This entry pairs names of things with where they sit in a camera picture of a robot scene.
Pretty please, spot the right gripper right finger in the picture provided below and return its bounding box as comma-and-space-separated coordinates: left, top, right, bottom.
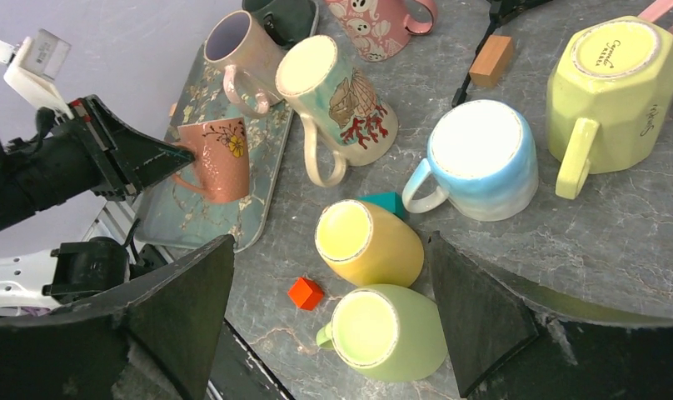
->
427, 232, 673, 399

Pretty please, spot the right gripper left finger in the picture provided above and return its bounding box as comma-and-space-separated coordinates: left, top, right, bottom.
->
0, 235, 235, 399

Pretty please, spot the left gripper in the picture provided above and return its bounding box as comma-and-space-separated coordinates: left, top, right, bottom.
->
57, 95, 195, 200

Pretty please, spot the salmon flower mug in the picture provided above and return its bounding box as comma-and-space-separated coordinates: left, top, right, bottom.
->
172, 117, 250, 203

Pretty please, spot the iridescent pink mug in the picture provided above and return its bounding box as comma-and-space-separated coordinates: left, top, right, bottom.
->
204, 10, 285, 118

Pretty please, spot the dark green mug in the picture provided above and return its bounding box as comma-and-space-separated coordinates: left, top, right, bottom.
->
242, 0, 317, 50

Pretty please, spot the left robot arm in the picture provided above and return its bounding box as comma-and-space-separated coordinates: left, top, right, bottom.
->
0, 95, 195, 319

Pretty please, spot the light green mug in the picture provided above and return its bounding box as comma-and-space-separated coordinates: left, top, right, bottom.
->
316, 284, 447, 382

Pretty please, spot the yellow mug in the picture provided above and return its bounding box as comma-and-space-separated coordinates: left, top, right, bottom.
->
314, 200, 424, 287

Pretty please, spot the blue white mug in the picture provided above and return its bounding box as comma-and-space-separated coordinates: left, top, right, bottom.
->
401, 99, 539, 222

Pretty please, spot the tall seashell cream mug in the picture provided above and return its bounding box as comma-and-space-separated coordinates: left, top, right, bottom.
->
275, 35, 399, 188

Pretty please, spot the pink ghost pattern mug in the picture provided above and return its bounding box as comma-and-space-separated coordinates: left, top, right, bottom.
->
326, 0, 438, 63

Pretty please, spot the yellow-green octagonal mug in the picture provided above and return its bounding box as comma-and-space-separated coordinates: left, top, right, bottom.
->
546, 16, 673, 199

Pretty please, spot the floral green tray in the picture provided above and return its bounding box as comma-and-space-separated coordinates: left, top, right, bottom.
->
135, 49, 294, 251

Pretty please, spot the red cube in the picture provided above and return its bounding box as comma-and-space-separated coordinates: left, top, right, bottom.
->
287, 277, 324, 311

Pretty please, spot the teal block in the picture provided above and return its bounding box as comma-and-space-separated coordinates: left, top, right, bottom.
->
358, 192, 407, 221

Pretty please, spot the wooden block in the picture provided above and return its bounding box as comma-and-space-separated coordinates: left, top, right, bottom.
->
469, 35, 515, 88

